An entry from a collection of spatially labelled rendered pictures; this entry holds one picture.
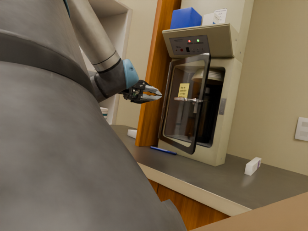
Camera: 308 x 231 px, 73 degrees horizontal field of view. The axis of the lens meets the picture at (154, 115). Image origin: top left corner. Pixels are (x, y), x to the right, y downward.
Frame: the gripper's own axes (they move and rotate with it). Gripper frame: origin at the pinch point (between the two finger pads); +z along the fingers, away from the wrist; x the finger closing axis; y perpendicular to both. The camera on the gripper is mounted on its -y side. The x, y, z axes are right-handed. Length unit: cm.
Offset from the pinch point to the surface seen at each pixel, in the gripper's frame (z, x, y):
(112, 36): 4, 54, -136
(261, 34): 66, 46, -15
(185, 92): 13.6, 3.4, -2.1
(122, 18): 9, 71, -126
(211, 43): 19.4, 25.1, 2.7
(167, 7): 9, 46, -25
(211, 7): 22.4, 44.0, -6.0
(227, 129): 35.2, -9.9, 3.9
